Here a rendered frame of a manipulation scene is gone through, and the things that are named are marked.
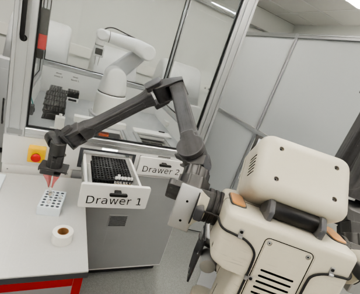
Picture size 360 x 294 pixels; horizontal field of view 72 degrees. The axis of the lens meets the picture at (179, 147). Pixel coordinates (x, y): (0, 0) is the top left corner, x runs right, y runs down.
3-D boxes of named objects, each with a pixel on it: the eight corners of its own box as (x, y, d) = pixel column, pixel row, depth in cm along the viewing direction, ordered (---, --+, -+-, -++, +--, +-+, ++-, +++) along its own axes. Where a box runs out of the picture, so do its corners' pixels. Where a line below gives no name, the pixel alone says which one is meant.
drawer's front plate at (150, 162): (181, 178, 153) (187, 163, 149) (136, 174, 140) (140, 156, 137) (180, 177, 154) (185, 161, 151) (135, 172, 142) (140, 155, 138)
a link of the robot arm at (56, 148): (53, 142, 90) (69, 143, 94) (48, 135, 94) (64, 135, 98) (49, 159, 92) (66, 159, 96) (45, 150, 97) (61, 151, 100)
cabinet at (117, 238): (159, 272, 185) (193, 181, 159) (-9, 286, 139) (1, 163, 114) (134, 197, 265) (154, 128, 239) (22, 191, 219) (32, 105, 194)
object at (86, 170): (141, 203, 113) (144, 192, 111) (81, 201, 101) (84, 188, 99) (126, 162, 146) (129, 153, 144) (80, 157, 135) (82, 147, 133)
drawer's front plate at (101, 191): (144, 209, 112) (151, 188, 109) (77, 206, 99) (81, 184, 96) (144, 206, 114) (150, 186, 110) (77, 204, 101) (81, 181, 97)
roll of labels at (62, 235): (65, 249, 86) (66, 241, 85) (46, 242, 86) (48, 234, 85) (75, 237, 93) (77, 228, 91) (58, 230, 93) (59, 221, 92)
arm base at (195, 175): (168, 182, 58) (216, 199, 58) (178, 155, 63) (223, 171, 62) (164, 196, 66) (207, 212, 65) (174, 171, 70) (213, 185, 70)
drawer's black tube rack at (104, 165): (129, 192, 117) (133, 181, 115) (91, 190, 110) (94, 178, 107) (122, 170, 136) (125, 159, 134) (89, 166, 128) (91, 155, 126)
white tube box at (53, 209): (59, 216, 99) (60, 209, 98) (35, 214, 97) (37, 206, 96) (65, 199, 110) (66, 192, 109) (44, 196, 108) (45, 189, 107)
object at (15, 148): (191, 180, 159) (199, 160, 154) (0, 162, 114) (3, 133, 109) (153, 128, 239) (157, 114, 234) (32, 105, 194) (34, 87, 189)
